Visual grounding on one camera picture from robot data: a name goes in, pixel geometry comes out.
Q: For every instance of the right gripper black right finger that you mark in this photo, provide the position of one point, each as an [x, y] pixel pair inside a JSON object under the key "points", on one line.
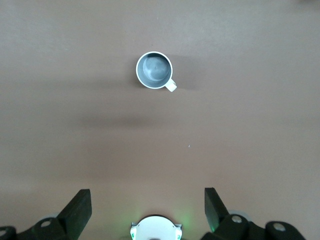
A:
{"points": [[217, 217]]}

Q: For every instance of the brown table cover cloth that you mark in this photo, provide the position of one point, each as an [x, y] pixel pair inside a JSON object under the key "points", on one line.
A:
{"points": [[75, 75]]}

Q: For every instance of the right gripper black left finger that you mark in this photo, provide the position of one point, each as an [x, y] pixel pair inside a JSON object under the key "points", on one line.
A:
{"points": [[75, 215]]}

